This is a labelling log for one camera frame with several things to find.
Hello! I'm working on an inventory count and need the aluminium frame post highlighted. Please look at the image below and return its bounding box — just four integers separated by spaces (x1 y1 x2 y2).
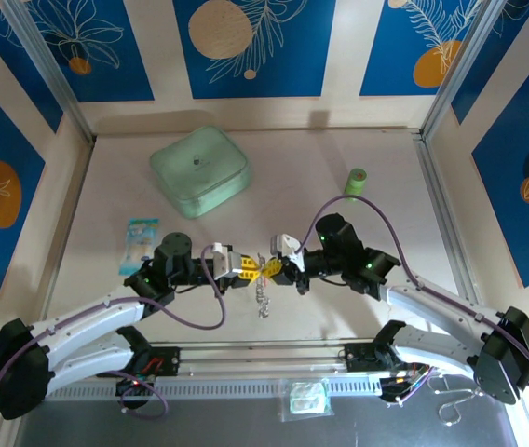
1 0 97 144
420 0 510 141

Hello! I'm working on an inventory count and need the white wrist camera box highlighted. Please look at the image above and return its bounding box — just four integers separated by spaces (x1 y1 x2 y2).
211 241 247 282
268 234 305 272

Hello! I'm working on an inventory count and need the grey metal sheet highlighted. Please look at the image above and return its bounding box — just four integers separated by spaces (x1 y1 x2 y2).
12 398 529 447

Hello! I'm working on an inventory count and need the mint green zip case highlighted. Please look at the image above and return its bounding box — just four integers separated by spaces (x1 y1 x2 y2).
149 125 253 220

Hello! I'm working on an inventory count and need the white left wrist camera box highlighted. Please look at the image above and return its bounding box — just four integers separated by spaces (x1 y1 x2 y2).
211 241 247 282

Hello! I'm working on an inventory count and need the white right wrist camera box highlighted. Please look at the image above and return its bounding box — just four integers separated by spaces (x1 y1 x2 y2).
268 234 305 272

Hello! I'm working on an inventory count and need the aluminium side rail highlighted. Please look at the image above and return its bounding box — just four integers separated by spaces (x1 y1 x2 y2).
412 132 529 447

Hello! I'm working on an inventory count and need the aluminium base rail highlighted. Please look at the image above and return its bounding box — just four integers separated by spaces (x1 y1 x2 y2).
49 342 522 401

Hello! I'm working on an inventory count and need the blue snack packet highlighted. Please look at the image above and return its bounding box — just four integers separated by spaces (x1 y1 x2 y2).
119 217 160 277

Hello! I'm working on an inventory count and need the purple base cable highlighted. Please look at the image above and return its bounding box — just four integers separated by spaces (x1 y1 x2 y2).
118 369 170 419
385 360 441 407

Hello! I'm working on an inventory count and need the clear plastic bag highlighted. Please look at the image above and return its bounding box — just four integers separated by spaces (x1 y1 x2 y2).
280 377 333 423

